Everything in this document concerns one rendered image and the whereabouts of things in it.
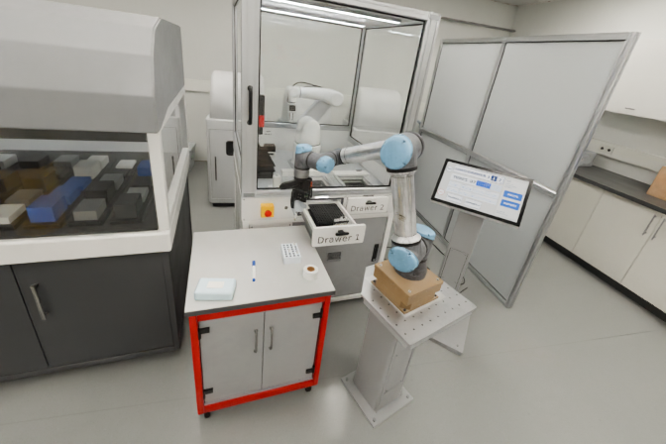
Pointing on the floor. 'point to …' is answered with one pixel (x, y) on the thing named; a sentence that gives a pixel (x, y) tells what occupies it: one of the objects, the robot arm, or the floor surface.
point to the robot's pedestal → (382, 370)
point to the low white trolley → (256, 316)
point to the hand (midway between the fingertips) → (294, 211)
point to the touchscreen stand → (449, 272)
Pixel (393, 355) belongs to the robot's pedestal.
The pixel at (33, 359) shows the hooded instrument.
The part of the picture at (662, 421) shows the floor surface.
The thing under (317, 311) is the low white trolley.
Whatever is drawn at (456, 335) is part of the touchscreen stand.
